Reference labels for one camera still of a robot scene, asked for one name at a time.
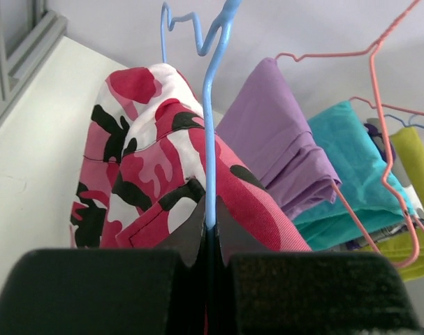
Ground aluminium frame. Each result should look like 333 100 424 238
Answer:
0 1 68 120

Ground teal trousers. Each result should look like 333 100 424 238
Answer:
293 101 404 251

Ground pink camouflage trousers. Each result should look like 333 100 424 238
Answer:
70 62 312 253

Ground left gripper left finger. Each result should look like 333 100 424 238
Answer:
0 202 205 334

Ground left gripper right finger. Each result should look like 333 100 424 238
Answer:
211 200 423 334

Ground light blue wire hanger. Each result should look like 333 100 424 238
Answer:
160 0 241 230

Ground olive yellow trousers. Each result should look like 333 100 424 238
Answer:
377 128 424 282

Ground lilac purple trousers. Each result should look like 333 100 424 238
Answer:
216 58 341 219

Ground pink wire hanger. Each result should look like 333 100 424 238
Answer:
349 96 424 116
275 0 424 269

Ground purple white patterned trousers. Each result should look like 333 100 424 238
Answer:
341 118 424 251

